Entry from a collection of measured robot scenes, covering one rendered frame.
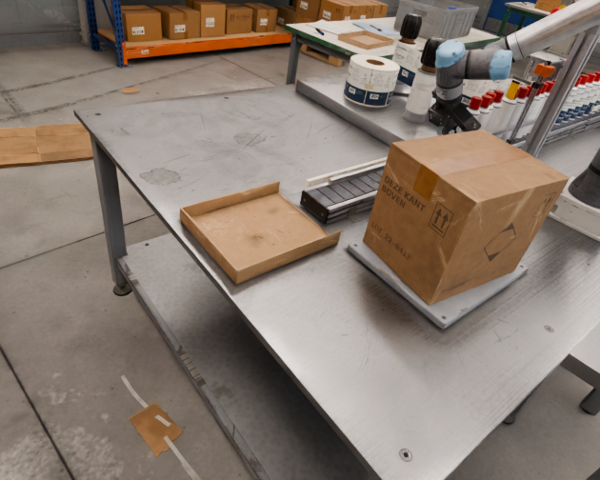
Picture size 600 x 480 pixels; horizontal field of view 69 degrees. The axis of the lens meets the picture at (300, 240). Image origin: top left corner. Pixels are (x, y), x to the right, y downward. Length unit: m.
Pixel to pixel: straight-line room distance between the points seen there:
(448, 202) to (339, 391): 0.40
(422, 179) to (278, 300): 0.38
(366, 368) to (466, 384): 0.19
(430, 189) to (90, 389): 1.40
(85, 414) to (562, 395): 1.90
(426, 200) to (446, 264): 0.13
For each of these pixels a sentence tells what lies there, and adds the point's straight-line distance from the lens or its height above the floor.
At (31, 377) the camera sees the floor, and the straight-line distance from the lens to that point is 1.93.
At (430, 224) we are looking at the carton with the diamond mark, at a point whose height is 1.02.
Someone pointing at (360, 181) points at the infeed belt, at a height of 0.88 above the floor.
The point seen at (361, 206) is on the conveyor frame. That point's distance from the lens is 1.24.
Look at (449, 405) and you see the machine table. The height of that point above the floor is 0.83.
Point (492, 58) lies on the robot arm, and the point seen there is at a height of 1.24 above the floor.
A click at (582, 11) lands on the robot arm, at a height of 1.37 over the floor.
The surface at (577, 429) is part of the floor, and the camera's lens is 2.21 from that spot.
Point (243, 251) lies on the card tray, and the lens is 1.03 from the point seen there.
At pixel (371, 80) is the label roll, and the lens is 1.84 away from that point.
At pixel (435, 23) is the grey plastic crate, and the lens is 3.72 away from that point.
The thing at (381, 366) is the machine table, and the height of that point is 0.83.
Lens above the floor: 1.50
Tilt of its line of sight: 37 degrees down
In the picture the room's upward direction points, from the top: 11 degrees clockwise
